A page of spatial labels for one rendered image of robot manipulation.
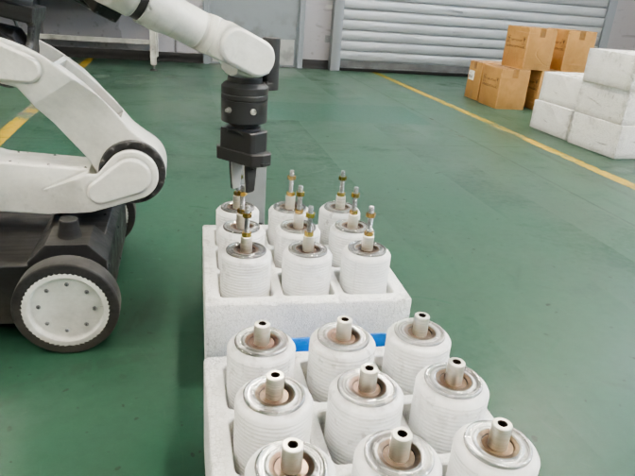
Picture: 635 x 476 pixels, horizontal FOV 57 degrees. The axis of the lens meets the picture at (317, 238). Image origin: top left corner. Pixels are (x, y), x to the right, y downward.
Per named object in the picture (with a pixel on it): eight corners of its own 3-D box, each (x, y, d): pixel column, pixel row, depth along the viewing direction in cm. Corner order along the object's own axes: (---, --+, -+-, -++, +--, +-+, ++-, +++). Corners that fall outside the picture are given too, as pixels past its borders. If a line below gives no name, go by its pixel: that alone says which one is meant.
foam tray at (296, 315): (205, 388, 111) (205, 305, 104) (202, 291, 146) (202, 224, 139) (400, 377, 119) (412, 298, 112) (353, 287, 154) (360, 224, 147)
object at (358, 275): (373, 346, 116) (384, 263, 109) (328, 333, 119) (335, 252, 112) (386, 323, 124) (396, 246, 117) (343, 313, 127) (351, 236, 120)
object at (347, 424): (327, 529, 75) (339, 416, 68) (312, 473, 84) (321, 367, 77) (397, 519, 77) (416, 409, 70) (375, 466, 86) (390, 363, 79)
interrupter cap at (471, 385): (437, 403, 72) (437, 399, 72) (415, 367, 79) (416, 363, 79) (492, 399, 74) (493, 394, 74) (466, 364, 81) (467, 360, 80)
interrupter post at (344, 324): (336, 344, 83) (338, 324, 82) (333, 334, 85) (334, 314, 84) (352, 343, 84) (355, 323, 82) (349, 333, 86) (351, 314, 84)
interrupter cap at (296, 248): (298, 262, 107) (298, 258, 107) (282, 246, 114) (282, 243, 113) (334, 256, 111) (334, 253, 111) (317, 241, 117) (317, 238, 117)
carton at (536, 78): (560, 110, 460) (570, 72, 448) (534, 110, 454) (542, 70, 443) (539, 104, 487) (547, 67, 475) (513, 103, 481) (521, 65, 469)
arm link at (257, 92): (233, 104, 105) (234, 38, 100) (209, 93, 113) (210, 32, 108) (288, 102, 111) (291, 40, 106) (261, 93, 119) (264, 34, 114)
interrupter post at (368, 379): (360, 396, 72) (363, 374, 71) (354, 384, 75) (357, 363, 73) (378, 395, 73) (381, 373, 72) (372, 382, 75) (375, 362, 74)
